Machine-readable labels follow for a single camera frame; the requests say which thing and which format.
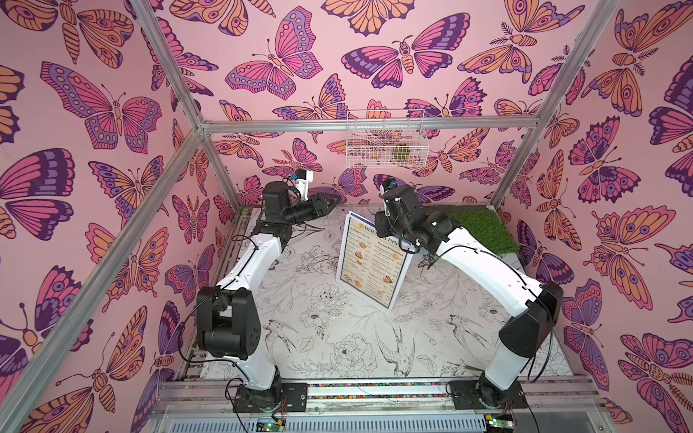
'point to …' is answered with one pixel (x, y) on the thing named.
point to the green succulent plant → (401, 153)
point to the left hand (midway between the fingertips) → (341, 199)
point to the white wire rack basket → (387, 139)
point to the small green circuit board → (263, 427)
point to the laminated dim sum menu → (371, 265)
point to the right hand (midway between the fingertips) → (383, 214)
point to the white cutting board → (372, 265)
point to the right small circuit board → (501, 421)
